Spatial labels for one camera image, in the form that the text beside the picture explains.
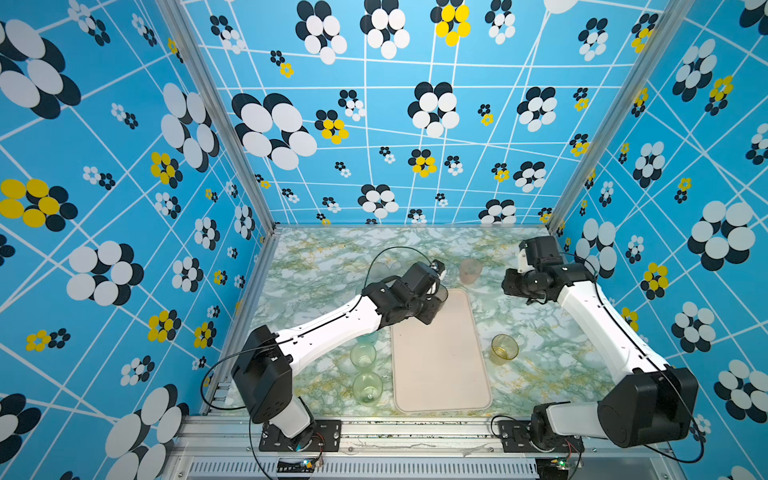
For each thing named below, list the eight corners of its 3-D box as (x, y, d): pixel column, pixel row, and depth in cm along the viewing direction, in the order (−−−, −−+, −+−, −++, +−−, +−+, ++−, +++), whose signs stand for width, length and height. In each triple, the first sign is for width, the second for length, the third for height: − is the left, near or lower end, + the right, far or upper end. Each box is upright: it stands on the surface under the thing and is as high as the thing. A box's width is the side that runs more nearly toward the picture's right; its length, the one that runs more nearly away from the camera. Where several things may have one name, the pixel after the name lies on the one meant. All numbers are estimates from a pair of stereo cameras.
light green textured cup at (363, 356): (352, 371, 86) (349, 362, 80) (354, 352, 89) (351, 342, 83) (376, 371, 86) (374, 362, 80) (376, 352, 89) (375, 342, 83)
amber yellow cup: (489, 365, 87) (495, 357, 81) (484, 343, 91) (490, 333, 86) (514, 365, 87) (522, 357, 81) (508, 343, 91) (515, 333, 86)
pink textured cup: (461, 284, 104) (463, 276, 100) (457, 266, 109) (460, 258, 106) (480, 284, 104) (483, 276, 100) (476, 266, 109) (479, 258, 106)
